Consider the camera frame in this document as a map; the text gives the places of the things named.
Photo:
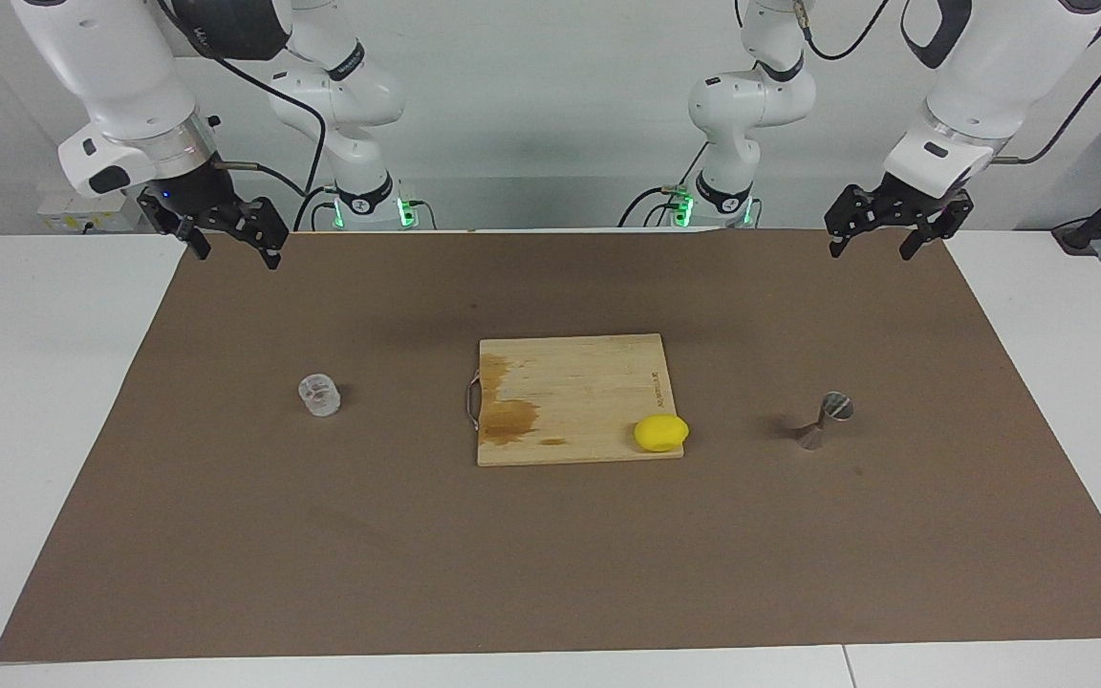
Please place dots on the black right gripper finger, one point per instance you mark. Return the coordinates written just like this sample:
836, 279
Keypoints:
197, 241
266, 229

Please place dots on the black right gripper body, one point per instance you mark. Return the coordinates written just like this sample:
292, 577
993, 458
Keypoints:
187, 196

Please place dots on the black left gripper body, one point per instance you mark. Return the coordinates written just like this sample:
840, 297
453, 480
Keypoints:
904, 205

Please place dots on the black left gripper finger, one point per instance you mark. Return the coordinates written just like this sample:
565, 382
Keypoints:
918, 239
839, 234

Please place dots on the clear glass cup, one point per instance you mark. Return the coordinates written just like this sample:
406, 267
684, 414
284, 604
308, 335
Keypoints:
319, 395

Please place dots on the steel jigger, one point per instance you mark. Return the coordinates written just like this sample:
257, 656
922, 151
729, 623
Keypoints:
835, 408

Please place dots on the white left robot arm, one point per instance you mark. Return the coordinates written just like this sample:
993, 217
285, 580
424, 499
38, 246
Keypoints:
1000, 57

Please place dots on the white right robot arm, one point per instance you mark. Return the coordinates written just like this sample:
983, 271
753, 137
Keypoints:
101, 57

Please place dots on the white power strip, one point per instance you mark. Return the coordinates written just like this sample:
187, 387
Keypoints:
82, 212

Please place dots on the yellow lemon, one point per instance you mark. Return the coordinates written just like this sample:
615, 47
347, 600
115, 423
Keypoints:
660, 433

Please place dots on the wooden cutting board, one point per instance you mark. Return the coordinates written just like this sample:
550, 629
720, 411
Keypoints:
579, 382

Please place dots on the brown table mat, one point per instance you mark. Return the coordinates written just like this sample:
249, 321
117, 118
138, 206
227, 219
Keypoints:
550, 554

